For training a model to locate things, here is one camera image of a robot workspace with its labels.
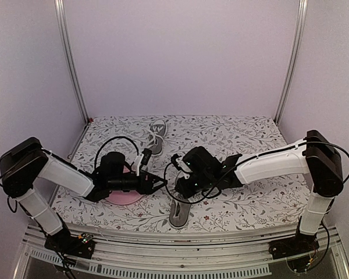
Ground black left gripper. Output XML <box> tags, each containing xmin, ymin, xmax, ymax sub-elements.
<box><xmin>108</xmin><ymin>169</ymin><xmax>168</xmax><ymax>195</ymax></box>

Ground grey sneaker with red sole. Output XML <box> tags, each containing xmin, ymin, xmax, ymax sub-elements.
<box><xmin>147</xmin><ymin>119</ymin><xmax>167</xmax><ymax>155</ymax></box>

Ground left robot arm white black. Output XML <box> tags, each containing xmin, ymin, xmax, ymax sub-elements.
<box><xmin>0</xmin><ymin>137</ymin><xmax>168</xmax><ymax>259</ymax></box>

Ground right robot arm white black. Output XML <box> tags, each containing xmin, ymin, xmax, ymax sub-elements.
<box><xmin>171</xmin><ymin>130</ymin><xmax>347</xmax><ymax>259</ymax></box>

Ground pink plastic plate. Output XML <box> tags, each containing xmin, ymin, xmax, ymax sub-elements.
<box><xmin>107</xmin><ymin>166</ymin><xmax>145</xmax><ymax>205</ymax></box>

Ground floral patterned table mat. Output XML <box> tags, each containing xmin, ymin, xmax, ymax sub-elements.
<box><xmin>48</xmin><ymin>115</ymin><xmax>318</xmax><ymax>235</ymax></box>

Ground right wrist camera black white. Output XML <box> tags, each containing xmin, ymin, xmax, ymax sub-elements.
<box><xmin>170</xmin><ymin>154</ymin><xmax>191</xmax><ymax>174</ymax></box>

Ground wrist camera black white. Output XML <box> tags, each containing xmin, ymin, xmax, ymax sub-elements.
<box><xmin>170</xmin><ymin>154</ymin><xmax>191</xmax><ymax>174</ymax></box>
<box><xmin>131</xmin><ymin>148</ymin><xmax>152</xmax><ymax>176</ymax></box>

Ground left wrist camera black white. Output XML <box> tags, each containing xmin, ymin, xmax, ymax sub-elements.
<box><xmin>131</xmin><ymin>148</ymin><xmax>152</xmax><ymax>176</ymax></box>

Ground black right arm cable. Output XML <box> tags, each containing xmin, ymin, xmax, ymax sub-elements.
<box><xmin>164</xmin><ymin>158</ymin><xmax>233</xmax><ymax>204</ymax></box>

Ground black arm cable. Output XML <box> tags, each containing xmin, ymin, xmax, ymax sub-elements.
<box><xmin>164</xmin><ymin>158</ymin><xmax>233</xmax><ymax>204</ymax></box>
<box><xmin>93</xmin><ymin>136</ymin><xmax>140</xmax><ymax>170</ymax></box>

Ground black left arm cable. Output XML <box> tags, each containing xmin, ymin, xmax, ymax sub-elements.
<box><xmin>93</xmin><ymin>136</ymin><xmax>140</xmax><ymax>170</ymax></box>

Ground aluminium front rail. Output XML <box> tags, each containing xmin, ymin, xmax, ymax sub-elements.
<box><xmin>12</xmin><ymin>226</ymin><xmax>349</xmax><ymax>279</ymax></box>

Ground right aluminium frame post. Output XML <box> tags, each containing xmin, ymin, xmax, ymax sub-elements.
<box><xmin>274</xmin><ymin>0</ymin><xmax>308</xmax><ymax>126</ymax></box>

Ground aluminium frame post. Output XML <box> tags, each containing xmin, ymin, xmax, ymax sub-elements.
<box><xmin>54</xmin><ymin>0</ymin><xmax>90</xmax><ymax>124</ymax></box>
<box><xmin>274</xmin><ymin>0</ymin><xmax>308</xmax><ymax>126</ymax></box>

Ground left aluminium frame post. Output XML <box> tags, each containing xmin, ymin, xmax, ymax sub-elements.
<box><xmin>54</xmin><ymin>0</ymin><xmax>90</xmax><ymax>124</ymax></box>

